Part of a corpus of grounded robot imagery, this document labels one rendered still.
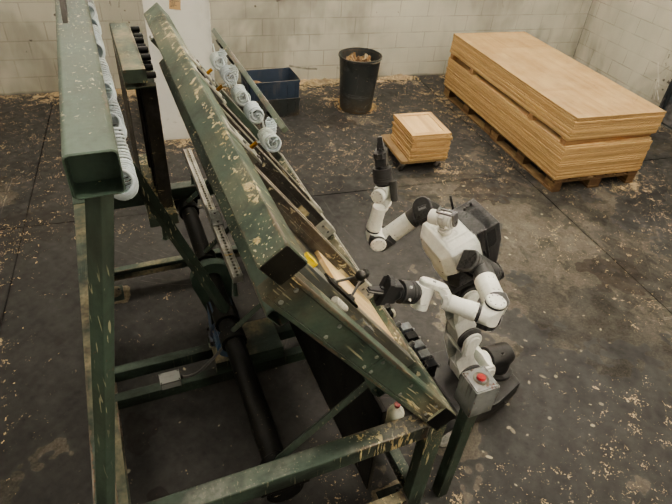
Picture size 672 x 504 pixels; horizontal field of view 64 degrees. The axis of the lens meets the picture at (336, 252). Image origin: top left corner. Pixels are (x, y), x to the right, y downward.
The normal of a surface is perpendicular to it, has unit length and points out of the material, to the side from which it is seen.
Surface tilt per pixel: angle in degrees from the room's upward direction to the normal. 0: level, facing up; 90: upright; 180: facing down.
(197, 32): 90
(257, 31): 90
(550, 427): 0
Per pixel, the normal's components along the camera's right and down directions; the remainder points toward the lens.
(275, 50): 0.30, 0.61
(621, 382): 0.07, -0.78
